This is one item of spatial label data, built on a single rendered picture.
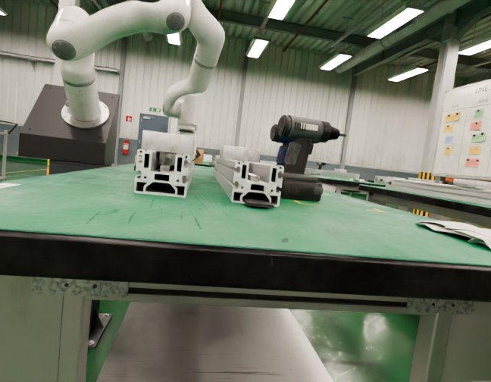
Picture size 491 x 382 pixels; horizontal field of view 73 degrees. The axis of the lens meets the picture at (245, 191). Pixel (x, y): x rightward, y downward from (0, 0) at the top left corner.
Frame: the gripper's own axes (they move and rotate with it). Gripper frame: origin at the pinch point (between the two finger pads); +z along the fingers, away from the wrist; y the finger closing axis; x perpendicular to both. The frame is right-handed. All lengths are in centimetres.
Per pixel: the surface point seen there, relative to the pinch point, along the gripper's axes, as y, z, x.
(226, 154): -15, -6, 56
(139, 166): 4, -2, 88
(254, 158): -23, -6, 56
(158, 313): 3, 59, 23
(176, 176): -3, -1, 88
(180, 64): 91, -314, -1085
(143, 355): 4, 59, 51
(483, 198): -160, 0, -5
